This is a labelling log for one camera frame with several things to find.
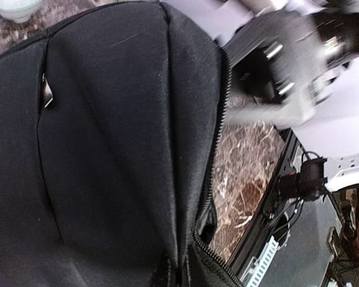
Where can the white slotted cable duct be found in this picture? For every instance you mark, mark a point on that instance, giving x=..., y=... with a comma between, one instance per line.
x=258, y=266

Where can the small white blue bowl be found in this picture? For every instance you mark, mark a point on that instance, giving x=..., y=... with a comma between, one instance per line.
x=19, y=11

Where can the black student backpack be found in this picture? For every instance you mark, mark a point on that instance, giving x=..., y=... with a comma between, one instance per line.
x=109, y=122

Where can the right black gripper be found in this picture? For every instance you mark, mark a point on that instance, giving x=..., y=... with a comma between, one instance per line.
x=280, y=54

